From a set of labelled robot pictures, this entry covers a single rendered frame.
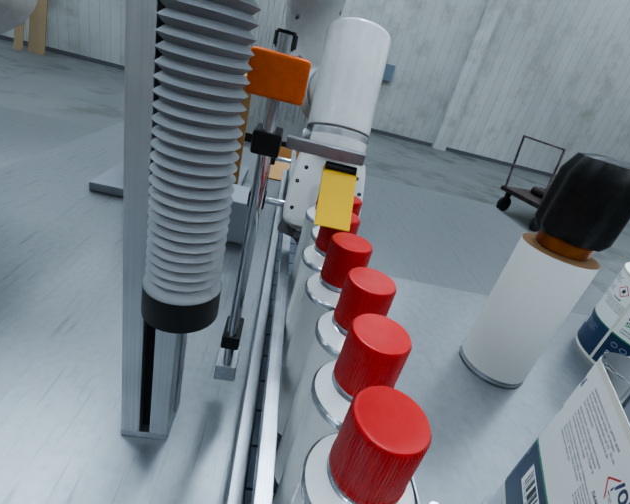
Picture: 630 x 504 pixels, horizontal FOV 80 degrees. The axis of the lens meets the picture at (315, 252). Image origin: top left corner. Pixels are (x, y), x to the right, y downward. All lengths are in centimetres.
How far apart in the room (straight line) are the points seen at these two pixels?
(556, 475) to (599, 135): 1115
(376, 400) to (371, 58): 43
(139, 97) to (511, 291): 44
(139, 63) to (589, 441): 36
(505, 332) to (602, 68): 1056
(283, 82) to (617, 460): 30
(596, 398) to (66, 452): 43
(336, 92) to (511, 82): 954
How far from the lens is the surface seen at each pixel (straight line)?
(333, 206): 32
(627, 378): 32
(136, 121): 28
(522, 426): 55
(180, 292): 18
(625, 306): 74
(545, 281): 51
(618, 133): 1167
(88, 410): 48
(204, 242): 16
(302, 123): 517
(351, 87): 50
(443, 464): 45
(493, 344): 55
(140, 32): 27
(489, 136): 1003
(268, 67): 29
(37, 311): 61
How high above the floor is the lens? 120
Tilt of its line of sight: 27 degrees down
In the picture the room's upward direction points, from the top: 15 degrees clockwise
